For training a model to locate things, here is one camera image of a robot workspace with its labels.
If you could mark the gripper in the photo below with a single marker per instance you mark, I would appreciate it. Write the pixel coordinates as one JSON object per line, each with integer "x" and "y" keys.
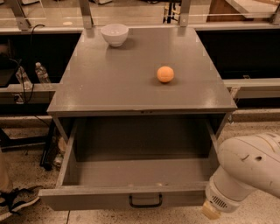
{"x": 222, "y": 199}

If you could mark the grey top drawer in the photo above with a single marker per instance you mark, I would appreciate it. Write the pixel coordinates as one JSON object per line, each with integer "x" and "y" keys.
{"x": 110, "y": 158}

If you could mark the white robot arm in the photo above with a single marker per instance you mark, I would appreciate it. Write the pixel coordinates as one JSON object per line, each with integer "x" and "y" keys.
{"x": 246, "y": 164}

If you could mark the grey drawer cabinet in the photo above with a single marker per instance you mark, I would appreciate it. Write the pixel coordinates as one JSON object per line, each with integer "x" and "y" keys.
{"x": 101, "y": 80}

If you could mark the orange ball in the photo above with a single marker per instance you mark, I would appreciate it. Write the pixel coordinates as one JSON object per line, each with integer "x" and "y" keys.
{"x": 165, "y": 74}

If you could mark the grey sneaker with black laces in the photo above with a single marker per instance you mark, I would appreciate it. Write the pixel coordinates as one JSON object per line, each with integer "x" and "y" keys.
{"x": 12, "y": 202}

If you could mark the white ceramic bowl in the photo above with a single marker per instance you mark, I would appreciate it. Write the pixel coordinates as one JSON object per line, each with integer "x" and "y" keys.
{"x": 115, "y": 34}

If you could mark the person's leg in tan trousers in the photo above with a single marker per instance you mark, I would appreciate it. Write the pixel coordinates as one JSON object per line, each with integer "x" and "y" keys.
{"x": 6, "y": 185}

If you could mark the clear plastic water bottle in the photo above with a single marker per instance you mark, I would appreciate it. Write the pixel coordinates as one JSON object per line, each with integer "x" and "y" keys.
{"x": 42, "y": 73}

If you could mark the black top drawer handle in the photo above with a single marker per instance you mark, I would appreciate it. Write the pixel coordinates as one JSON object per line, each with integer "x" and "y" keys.
{"x": 148, "y": 201}

